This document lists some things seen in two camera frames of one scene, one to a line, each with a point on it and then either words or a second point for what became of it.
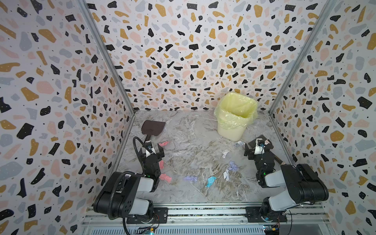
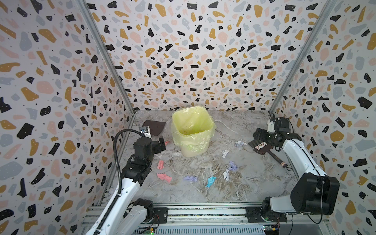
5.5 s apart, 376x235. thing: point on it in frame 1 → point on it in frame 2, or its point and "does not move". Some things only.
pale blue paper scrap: x=239 y=143 does not move
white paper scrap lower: x=226 y=175 does not move
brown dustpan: x=151 y=128 does not move
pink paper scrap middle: x=161 y=163 does not move
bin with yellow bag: x=233 y=112 → x=193 y=129
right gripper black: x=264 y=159 → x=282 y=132
